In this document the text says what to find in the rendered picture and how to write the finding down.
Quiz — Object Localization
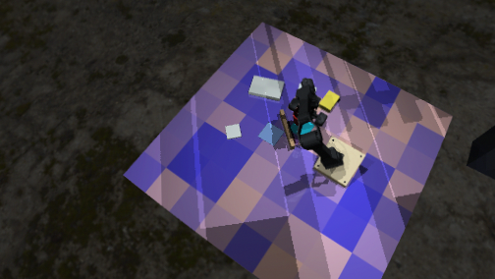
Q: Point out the tan wood-grain flat bar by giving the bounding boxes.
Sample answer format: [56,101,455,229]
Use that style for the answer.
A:
[279,109,295,149]

